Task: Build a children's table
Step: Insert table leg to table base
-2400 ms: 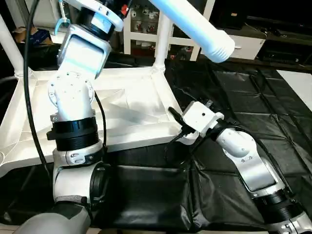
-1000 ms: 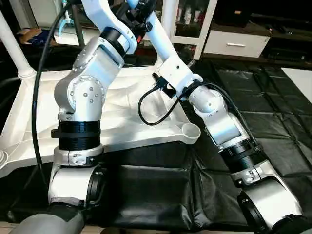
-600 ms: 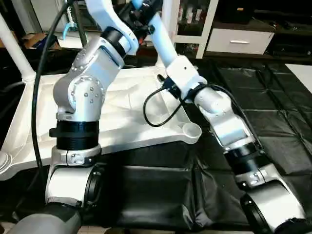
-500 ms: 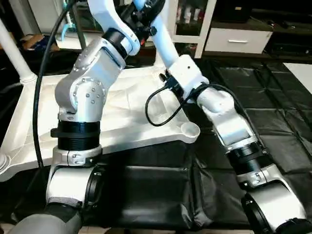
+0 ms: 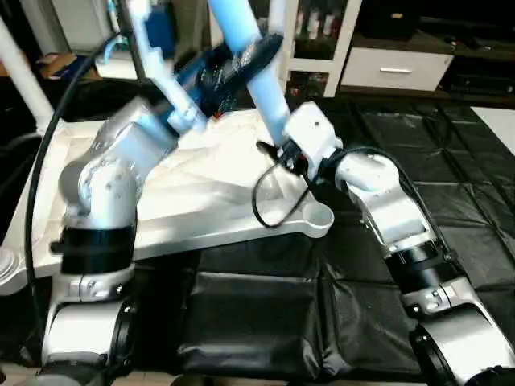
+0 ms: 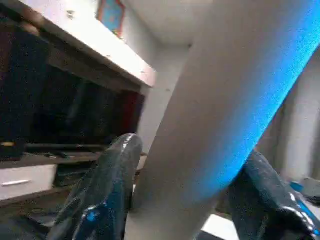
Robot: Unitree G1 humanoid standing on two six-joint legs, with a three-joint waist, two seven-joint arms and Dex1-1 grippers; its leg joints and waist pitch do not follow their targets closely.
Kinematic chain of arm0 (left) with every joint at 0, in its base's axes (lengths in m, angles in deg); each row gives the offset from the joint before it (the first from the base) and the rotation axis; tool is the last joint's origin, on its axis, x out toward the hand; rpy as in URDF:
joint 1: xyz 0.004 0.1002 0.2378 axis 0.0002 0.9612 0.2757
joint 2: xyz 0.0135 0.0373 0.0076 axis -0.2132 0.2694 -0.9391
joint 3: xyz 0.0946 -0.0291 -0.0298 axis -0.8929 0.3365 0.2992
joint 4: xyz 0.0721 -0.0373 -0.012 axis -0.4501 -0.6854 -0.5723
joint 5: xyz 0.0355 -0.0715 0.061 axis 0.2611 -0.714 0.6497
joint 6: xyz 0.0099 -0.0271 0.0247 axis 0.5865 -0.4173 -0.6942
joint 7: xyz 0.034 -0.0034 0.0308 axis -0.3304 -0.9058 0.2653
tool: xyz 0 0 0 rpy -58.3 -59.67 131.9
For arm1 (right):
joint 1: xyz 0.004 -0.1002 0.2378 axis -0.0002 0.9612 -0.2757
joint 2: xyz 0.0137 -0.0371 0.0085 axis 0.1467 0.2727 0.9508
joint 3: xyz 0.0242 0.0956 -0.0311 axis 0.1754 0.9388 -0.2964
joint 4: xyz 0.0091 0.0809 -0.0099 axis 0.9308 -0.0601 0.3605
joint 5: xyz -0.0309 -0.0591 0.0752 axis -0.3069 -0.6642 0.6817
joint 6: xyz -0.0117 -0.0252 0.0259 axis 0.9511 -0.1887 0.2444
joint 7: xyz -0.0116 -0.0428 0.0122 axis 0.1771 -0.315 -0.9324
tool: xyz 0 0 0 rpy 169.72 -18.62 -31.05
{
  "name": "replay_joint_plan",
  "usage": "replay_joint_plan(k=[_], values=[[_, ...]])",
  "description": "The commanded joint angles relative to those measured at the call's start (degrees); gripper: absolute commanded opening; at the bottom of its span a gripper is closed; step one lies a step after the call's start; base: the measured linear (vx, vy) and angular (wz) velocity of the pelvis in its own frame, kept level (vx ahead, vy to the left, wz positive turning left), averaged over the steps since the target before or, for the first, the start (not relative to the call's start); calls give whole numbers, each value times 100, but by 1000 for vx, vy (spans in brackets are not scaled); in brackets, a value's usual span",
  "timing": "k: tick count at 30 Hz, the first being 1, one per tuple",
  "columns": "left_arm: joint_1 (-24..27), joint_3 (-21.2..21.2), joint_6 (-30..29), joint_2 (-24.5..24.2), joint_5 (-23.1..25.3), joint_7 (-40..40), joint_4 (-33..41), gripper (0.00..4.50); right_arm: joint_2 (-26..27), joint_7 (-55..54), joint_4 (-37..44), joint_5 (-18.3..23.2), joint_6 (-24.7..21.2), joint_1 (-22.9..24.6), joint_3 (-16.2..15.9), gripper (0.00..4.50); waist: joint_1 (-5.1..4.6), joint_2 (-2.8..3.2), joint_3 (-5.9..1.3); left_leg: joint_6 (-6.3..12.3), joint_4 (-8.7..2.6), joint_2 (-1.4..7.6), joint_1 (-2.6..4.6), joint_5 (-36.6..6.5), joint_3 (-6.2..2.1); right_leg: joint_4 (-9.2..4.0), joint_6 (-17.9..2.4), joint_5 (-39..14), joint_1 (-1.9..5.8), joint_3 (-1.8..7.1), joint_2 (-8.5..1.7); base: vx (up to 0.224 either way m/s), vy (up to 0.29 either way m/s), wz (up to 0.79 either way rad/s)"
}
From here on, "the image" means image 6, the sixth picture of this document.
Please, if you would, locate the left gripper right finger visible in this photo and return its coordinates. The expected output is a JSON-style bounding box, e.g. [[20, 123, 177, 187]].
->
[[229, 150, 320, 240]]

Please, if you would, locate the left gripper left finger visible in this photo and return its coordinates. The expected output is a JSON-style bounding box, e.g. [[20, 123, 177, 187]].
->
[[46, 133, 144, 240]]

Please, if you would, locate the white drawer unit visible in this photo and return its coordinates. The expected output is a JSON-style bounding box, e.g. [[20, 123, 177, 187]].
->
[[0, 164, 60, 202]]

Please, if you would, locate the white plastic table leg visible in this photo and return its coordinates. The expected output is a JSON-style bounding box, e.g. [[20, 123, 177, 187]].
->
[[124, 0, 320, 240]]

